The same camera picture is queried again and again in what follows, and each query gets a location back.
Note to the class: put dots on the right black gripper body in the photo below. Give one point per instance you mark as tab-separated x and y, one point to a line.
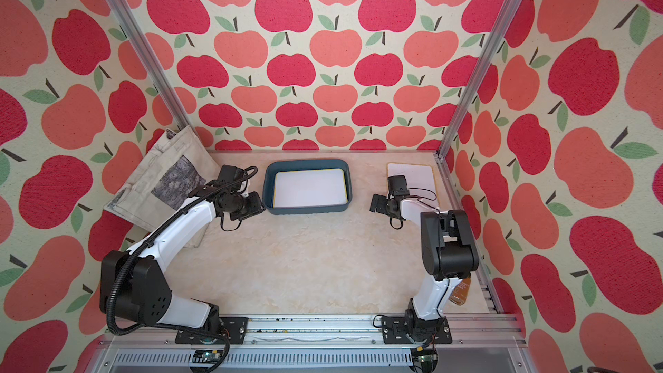
383	205

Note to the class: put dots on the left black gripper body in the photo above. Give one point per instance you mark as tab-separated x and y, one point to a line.
246	206

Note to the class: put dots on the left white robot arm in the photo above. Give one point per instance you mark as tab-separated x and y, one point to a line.
134	289

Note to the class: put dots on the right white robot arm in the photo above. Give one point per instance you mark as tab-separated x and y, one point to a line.
449	256

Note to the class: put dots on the dark teal storage box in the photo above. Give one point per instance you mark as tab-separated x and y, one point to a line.
309	164

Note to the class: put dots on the beige printed tote bag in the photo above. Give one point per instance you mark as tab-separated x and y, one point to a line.
175	165

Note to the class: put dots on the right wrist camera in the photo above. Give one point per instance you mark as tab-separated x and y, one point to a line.
397	186

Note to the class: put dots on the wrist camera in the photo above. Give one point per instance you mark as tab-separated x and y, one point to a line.
397	186
233	179

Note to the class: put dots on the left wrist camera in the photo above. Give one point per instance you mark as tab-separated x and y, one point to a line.
233	179

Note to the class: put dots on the left aluminium frame post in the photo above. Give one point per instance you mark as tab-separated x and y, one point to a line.
144	51

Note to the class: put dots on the aluminium frame post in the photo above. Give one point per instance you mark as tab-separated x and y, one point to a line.
144	51
495	39

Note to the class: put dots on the brown bottle by right wall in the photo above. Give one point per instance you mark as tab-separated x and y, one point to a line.
460	293

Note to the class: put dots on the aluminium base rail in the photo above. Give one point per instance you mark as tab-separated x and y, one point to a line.
322	343

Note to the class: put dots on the right aluminium frame post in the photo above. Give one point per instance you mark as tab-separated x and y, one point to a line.
495	39

